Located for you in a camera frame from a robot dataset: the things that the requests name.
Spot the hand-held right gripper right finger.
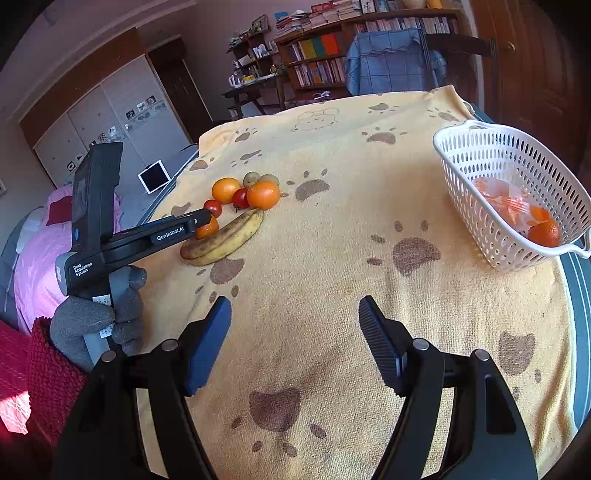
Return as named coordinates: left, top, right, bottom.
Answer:
left=358, top=295, right=539, bottom=480

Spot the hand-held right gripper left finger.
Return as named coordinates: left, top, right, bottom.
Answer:
left=53, top=295, right=232, bottom=480

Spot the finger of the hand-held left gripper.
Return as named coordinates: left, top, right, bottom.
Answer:
left=139, top=209, right=212, bottom=252

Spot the small tangerine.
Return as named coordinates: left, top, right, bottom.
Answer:
left=195, top=216, right=219, bottom=240

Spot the white plastic basket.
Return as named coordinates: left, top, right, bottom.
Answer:
left=433, top=119, right=591, bottom=273

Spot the person's left forearm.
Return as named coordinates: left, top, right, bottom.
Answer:
left=0, top=318, right=89, bottom=446

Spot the person's left hand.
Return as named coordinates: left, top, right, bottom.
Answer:
left=50, top=265, right=148, bottom=371

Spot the red pillow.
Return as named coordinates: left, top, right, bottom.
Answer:
left=45, top=196, right=74, bottom=227

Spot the white tablet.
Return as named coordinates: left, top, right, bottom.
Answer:
left=138, top=160, right=171, bottom=195

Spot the spotted yellow banana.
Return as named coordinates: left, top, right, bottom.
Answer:
left=180, top=209, right=266, bottom=267

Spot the large orange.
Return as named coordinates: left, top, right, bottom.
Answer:
left=211, top=178, right=241, bottom=205
left=246, top=181, right=281, bottom=210

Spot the pink quilt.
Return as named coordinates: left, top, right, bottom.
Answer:
left=14, top=187, right=124, bottom=334

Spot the grey pillow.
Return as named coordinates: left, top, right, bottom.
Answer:
left=0, top=207, right=45, bottom=315

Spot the yellow paw print blanket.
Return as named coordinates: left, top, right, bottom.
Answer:
left=124, top=85, right=579, bottom=480

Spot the wooden wardrobe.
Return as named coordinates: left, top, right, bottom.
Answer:
left=18, top=27, right=204, bottom=191

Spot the dark wooden desk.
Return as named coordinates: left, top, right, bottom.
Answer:
left=222, top=74, right=291, bottom=119

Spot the clear bag of tangerines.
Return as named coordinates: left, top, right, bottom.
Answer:
left=473, top=176, right=540, bottom=236

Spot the small wooden shelf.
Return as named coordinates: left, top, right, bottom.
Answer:
left=226, top=15, right=288, bottom=85

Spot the loose tangerine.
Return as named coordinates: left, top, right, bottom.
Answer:
left=527, top=219, right=561, bottom=248

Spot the striped bed sheet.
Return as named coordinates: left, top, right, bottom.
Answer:
left=560, top=251, right=591, bottom=428

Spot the large wooden bookshelf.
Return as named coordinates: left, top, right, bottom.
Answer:
left=272, top=0, right=462, bottom=101

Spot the blue checked cloth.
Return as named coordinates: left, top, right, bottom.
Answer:
left=345, top=30, right=448, bottom=96

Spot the dark wooden chair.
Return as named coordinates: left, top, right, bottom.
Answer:
left=422, top=34, right=500, bottom=114

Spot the wooden door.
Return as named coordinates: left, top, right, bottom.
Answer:
left=466, top=0, right=591, bottom=158

